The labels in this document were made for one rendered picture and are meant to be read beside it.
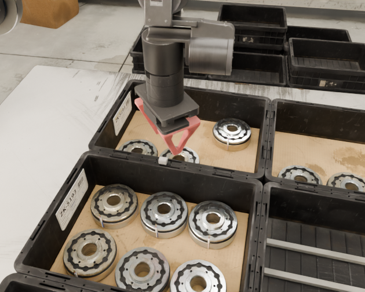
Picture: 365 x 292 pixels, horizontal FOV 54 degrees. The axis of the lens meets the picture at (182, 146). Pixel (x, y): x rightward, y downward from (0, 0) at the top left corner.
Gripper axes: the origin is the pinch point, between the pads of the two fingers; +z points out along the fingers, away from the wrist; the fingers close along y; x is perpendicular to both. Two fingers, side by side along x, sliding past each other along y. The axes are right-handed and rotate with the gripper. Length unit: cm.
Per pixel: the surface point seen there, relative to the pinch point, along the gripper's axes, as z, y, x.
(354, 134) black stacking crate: 22, -2, -54
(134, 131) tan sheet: 24.0, 31.2, -5.0
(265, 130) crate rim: 14.3, 4.9, -28.5
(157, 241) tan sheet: 23.9, -3.2, 5.4
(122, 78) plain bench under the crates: 37, 78, -19
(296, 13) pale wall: 105, 200, -245
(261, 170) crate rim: 14.2, -4.7, -19.2
